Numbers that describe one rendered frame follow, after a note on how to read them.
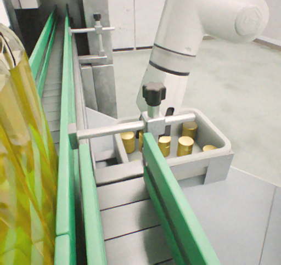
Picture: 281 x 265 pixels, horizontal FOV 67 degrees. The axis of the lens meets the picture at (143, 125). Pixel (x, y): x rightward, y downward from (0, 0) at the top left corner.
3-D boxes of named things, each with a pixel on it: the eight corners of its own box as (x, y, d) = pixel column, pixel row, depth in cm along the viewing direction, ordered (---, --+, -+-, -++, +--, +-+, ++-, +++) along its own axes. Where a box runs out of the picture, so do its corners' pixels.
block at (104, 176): (97, 195, 36) (91, 165, 32) (150, 182, 38) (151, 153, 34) (100, 213, 33) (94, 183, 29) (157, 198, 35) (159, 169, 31)
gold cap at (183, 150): (187, 148, 53) (189, 134, 50) (194, 158, 50) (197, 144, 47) (174, 151, 52) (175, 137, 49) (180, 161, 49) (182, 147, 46)
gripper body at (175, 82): (142, 48, 40) (129, 102, 45) (163, 66, 32) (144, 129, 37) (177, 55, 43) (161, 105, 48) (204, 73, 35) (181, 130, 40)
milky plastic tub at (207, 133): (112, 147, 55) (110, 118, 50) (191, 132, 61) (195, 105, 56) (127, 203, 42) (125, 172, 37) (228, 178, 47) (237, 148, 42)
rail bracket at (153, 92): (78, 168, 32) (60, 90, 24) (183, 147, 35) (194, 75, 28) (79, 184, 29) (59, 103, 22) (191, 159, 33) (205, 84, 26)
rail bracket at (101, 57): (76, 74, 88) (65, 13, 76) (116, 69, 92) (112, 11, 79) (76, 78, 85) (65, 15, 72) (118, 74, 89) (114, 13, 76)
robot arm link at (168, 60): (145, 37, 39) (141, 52, 40) (163, 51, 32) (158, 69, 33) (180, 45, 42) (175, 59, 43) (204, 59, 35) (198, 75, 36)
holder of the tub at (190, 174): (92, 152, 54) (88, 128, 50) (191, 134, 61) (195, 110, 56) (100, 211, 41) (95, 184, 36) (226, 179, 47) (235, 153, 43)
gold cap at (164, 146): (167, 146, 53) (168, 132, 51) (172, 156, 50) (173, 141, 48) (153, 148, 53) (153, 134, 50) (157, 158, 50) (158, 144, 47)
